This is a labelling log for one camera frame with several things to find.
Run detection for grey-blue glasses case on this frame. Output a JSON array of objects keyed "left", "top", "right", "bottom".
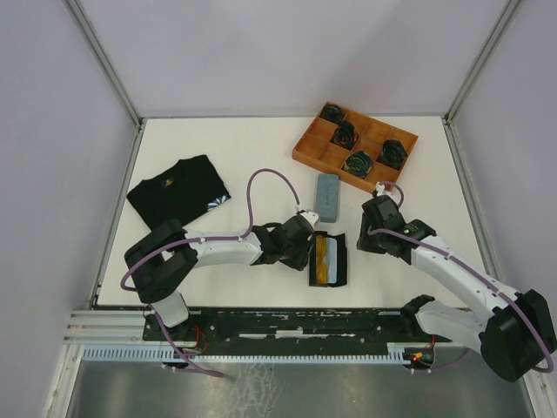
[{"left": 314, "top": 173, "right": 339, "bottom": 223}]

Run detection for black glasses case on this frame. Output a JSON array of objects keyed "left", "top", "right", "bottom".
[{"left": 309, "top": 231, "right": 348, "bottom": 287}]

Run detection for rolled dark tie top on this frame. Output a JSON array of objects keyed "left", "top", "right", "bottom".
[{"left": 319, "top": 103, "right": 345, "bottom": 125}]

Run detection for aluminium frame post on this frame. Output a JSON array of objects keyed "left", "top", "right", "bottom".
[
  {"left": 62, "top": 0, "right": 143, "bottom": 126},
  {"left": 444, "top": 0, "right": 523, "bottom": 125}
]

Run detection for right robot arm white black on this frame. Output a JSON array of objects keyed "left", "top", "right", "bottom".
[{"left": 357, "top": 195, "right": 556, "bottom": 382}]

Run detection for light blue cloth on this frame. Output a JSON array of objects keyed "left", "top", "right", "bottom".
[{"left": 325, "top": 237, "right": 338, "bottom": 285}]

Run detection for right aluminium frame post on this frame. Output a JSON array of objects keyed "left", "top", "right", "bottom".
[{"left": 444, "top": 0, "right": 523, "bottom": 125}]

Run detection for black folded t-shirt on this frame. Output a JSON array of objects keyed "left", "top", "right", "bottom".
[{"left": 127, "top": 155, "right": 231, "bottom": 230}]

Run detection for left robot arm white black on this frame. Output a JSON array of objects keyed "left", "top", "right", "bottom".
[{"left": 124, "top": 211, "right": 319, "bottom": 340}]

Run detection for orange sunglasses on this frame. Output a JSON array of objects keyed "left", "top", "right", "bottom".
[{"left": 315, "top": 235, "right": 328, "bottom": 285}]

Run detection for rolled dark tie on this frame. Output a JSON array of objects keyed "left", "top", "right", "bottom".
[
  {"left": 331, "top": 121, "right": 358, "bottom": 150},
  {"left": 319, "top": 103, "right": 345, "bottom": 125},
  {"left": 377, "top": 139, "right": 408, "bottom": 170}
]

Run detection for rolled dark tie right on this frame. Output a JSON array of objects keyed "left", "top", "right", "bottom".
[{"left": 377, "top": 139, "right": 408, "bottom": 170}]

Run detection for left aluminium frame post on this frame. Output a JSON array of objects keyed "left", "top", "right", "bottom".
[{"left": 62, "top": 0, "right": 143, "bottom": 126}]

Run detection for white slotted cable duct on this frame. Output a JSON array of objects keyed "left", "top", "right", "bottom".
[{"left": 82, "top": 343, "right": 436, "bottom": 363}]

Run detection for orange wooden divider tray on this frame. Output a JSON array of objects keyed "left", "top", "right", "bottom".
[{"left": 292, "top": 102, "right": 418, "bottom": 192}]

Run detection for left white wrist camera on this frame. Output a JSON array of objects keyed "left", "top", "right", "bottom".
[{"left": 297, "top": 210, "right": 319, "bottom": 229}]

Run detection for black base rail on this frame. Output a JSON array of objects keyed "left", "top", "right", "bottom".
[{"left": 167, "top": 307, "right": 446, "bottom": 348}]

